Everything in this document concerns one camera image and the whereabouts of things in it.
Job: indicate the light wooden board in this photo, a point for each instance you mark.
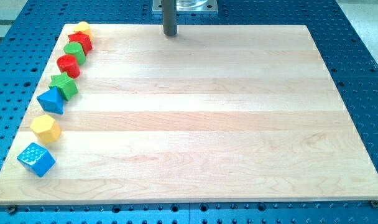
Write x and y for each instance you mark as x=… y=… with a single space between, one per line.
x=218 y=113

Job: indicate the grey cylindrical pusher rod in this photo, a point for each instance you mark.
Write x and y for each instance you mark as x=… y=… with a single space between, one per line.
x=169 y=16

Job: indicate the green star block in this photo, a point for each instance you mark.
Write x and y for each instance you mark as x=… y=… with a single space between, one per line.
x=64 y=84

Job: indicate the green cylinder block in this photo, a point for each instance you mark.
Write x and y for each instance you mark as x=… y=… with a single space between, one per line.
x=75 y=49

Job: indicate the red cylinder block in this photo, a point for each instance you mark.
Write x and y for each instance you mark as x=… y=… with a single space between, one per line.
x=69 y=64

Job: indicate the yellow block at top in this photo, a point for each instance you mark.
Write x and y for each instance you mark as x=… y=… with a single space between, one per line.
x=84 y=28

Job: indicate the blue triangle block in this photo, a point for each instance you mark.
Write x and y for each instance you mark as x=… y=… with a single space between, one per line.
x=51 y=101

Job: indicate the yellow hexagon block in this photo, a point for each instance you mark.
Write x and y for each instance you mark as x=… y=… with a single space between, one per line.
x=45 y=128

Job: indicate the blue cube block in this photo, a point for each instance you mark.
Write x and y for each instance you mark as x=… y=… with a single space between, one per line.
x=36 y=159

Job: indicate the left board stop screw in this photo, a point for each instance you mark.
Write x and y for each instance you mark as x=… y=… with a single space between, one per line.
x=11 y=209

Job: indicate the board stop screw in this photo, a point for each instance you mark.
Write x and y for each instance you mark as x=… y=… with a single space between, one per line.
x=374 y=203
x=11 y=209

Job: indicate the right board stop screw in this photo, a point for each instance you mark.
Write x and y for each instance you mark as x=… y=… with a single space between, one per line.
x=374 y=203

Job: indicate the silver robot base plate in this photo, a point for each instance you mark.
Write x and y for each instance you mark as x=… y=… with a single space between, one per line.
x=189 y=6

